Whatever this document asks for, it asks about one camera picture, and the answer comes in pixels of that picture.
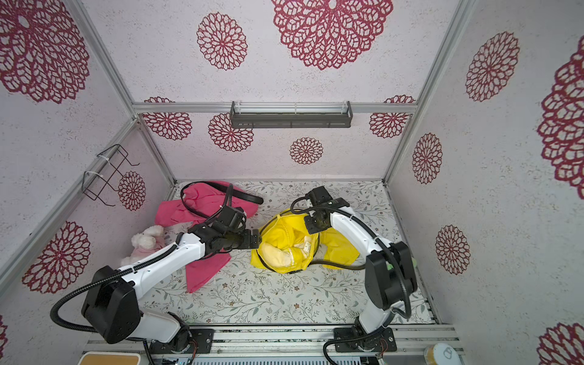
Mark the metal base rail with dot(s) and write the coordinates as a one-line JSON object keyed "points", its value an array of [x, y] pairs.
{"points": [[296, 344]]}

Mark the tan box at base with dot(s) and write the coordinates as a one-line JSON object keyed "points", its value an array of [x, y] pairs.
{"points": [[110, 358]]}

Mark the black wall shelf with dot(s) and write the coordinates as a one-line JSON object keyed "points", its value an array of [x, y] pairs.
{"points": [[293, 116]]}

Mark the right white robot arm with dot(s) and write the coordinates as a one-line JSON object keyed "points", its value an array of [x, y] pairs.
{"points": [[389, 271]]}

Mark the white plush toy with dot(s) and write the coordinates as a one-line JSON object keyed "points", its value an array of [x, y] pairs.
{"points": [[146, 243]]}

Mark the black wire wall rack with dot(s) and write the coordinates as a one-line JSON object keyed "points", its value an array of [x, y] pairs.
{"points": [[109, 164]]}

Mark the pink trousers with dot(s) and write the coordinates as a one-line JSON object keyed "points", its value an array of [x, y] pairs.
{"points": [[217, 212]]}

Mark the white round container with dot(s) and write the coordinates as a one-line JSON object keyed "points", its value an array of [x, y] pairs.
{"points": [[441, 354]]}

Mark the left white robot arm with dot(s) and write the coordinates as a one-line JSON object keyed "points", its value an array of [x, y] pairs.
{"points": [[111, 306]]}

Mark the yellow trousers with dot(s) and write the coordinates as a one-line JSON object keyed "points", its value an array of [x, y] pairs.
{"points": [[296, 244]]}

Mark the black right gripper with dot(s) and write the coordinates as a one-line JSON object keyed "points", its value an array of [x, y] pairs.
{"points": [[317, 222]]}

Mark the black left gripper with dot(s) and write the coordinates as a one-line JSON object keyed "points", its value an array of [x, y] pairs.
{"points": [[248, 242]]}

